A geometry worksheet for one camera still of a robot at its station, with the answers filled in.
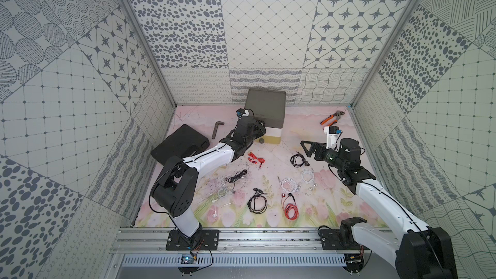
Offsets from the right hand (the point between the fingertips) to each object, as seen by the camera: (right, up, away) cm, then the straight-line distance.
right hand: (308, 145), depth 82 cm
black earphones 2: (-31, -15, +8) cm, 36 cm away
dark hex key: (-45, +9, +29) cm, 54 cm away
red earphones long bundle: (-8, -27, 0) cm, 28 cm away
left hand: (-19, +11, +5) cm, 23 cm away
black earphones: (-4, -9, +16) cm, 19 cm away
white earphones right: (+3, -16, +8) cm, 18 cm away
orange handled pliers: (+28, +15, +33) cm, 46 cm away
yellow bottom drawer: (-15, +1, +19) cm, 24 cm away
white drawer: (-14, +5, +13) cm, 20 cm away
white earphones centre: (-7, -19, +6) cm, 21 cm away
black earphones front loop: (-22, -26, +2) cm, 34 cm away
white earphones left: (-38, -22, +4) cm, 44 cm away
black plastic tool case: (-60, 0, +15) cm, 61 cm away
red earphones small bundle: (-20, -9, +14) cm, 26 cm away
